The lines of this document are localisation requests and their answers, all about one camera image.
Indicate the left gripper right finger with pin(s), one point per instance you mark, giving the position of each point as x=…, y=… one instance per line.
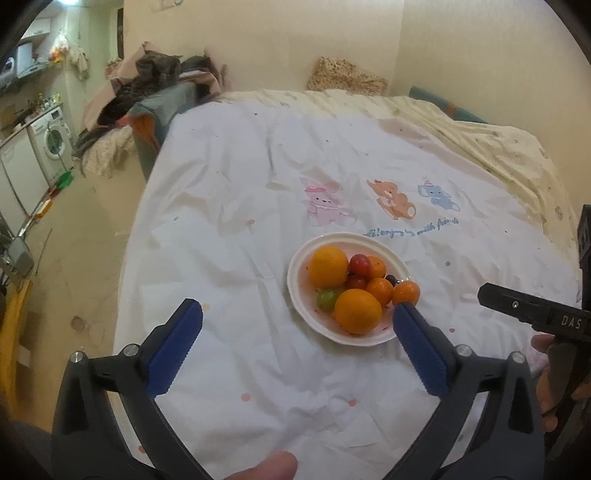
x=508, y=441

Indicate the white pink ceramic plate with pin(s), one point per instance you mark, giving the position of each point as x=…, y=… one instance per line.
x=304, y=297

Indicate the small mandarin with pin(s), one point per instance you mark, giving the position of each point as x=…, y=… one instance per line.
x=382, y=289
x=378, y=269
x=406, y=292

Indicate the pile of clothes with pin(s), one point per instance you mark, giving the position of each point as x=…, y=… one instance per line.
x=132, y=113

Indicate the large orange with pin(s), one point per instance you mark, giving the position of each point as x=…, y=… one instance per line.
x=357, y=311
x=328, y=267

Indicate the red tomato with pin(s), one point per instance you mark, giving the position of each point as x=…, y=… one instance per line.
x=356, y=282
x=360, y=265

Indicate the white washing machine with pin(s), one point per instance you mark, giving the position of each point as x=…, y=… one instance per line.
x=50, y=138

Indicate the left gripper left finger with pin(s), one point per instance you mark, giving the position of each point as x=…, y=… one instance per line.
x=87, y=442

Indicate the white kitchen cabinet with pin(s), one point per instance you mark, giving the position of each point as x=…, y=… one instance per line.
x=23, y=184

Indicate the green lime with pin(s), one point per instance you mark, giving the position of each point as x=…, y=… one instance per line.
x=327, y=298

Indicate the person's right hand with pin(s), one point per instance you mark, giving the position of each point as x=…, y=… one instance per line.
x=542, y=342

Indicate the cream floral bed sheet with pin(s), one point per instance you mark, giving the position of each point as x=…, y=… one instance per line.
x=514, y=156

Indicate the patterned pillow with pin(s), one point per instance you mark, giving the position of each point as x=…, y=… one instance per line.
x=339, y=74

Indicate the person's left hand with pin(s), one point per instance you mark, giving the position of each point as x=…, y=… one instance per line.
x=279, y=466

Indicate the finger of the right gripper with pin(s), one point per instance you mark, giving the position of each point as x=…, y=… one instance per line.
x=565, y=323

